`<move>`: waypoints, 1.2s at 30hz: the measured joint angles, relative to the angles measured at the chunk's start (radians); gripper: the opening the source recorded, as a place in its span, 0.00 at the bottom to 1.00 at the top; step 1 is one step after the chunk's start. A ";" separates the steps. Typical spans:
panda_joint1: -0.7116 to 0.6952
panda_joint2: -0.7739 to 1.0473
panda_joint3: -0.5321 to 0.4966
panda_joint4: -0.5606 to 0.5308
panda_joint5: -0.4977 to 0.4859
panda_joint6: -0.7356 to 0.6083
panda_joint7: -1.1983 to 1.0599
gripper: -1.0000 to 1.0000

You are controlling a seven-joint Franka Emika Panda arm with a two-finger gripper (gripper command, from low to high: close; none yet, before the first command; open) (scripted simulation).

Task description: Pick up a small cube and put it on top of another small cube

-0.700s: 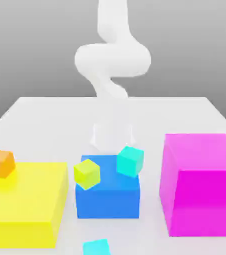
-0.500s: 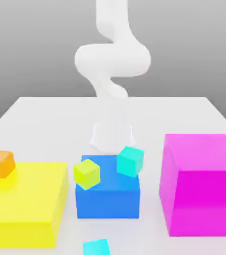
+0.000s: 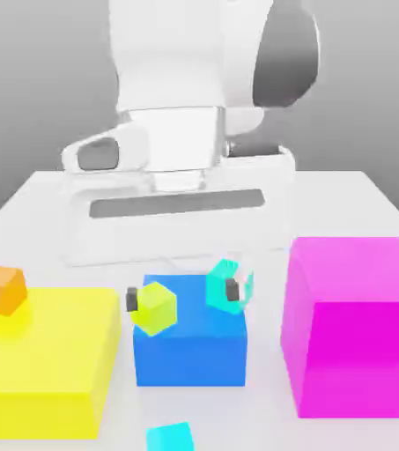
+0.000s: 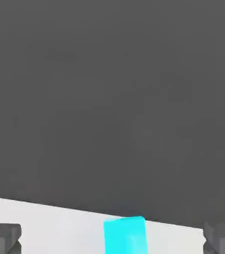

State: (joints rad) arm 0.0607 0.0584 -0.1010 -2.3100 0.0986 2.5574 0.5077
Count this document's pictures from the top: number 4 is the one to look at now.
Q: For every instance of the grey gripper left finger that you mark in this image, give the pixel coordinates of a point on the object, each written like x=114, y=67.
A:
x=3, y=236

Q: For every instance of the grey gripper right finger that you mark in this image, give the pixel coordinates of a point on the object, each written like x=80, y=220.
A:
x=221, y=238

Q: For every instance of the large cyan box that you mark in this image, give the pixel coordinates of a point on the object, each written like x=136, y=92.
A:
x=125, y=236

